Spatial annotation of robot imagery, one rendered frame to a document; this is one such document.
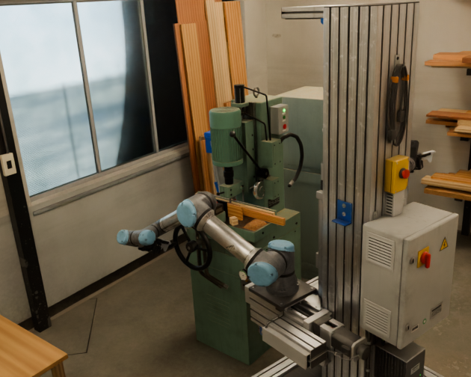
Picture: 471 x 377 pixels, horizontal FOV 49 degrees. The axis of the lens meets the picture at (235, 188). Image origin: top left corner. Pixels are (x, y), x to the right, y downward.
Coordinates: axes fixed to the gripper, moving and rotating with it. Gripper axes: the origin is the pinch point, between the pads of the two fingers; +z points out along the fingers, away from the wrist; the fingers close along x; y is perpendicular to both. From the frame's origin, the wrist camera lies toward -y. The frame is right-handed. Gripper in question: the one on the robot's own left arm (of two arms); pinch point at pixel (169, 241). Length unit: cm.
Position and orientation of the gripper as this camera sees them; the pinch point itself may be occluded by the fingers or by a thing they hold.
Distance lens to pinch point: 292.0
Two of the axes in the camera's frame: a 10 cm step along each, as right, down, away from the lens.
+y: -2.7, 9.6, -0.6
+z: 5.8, 2.1, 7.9
